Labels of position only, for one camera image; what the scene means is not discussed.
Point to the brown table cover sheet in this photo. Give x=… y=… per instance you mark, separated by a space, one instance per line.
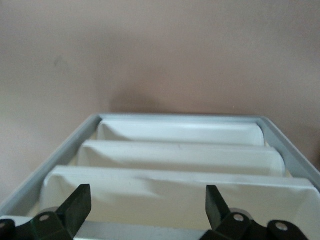
x=160 y=50

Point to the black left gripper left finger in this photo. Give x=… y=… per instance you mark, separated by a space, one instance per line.
x=72 y=207

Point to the white drawer cabinet housing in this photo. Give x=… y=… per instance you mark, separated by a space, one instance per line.
x=285 y=147

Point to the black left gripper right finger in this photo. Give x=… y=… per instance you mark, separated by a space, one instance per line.
x=220 y=212

